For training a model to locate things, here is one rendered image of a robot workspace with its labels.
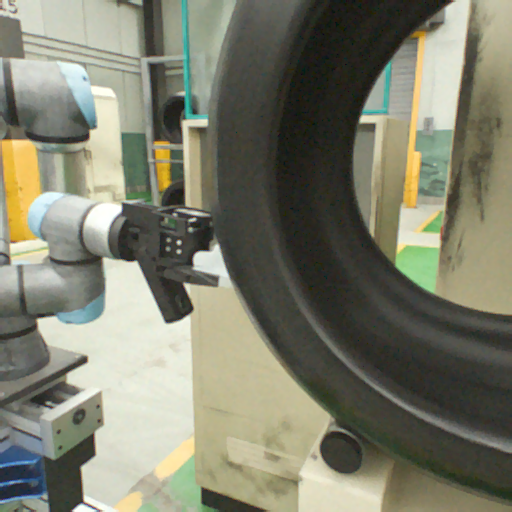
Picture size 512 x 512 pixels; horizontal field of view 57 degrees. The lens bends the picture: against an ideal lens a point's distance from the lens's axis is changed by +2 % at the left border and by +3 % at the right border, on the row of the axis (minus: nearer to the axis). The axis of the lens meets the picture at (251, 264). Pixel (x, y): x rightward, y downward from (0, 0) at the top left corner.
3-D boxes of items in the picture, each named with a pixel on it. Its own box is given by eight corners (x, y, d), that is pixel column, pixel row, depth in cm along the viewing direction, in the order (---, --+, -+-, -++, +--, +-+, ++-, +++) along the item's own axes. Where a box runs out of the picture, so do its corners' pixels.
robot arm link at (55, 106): (37, 301, 113) (2, 52, 87) (103, 293, 119) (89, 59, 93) (39, 330, 104) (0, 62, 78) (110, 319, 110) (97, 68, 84)
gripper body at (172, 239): (188, 221, 55) (108, 202, 60) (184, 288, 58) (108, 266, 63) (220, 212, 62) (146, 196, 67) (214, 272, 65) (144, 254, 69)
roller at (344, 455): (414, 334, 77) (395, 350, 79) (393, 314, 78) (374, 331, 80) (371, 461, 47) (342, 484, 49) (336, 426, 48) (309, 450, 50)
